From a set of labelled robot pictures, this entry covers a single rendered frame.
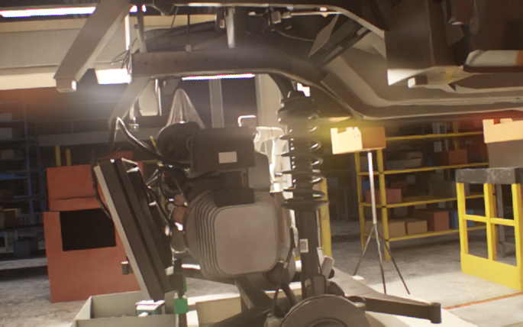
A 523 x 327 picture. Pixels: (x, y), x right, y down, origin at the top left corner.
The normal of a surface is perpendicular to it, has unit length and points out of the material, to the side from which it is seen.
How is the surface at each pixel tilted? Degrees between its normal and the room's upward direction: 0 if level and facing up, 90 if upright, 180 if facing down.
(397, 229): 90
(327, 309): 90
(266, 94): 90
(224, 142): 79
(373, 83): 103
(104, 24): 91
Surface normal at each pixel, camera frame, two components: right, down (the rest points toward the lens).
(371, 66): 0.08, 0.20
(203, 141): 0.18, -0.22
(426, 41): -0.98, 0.07
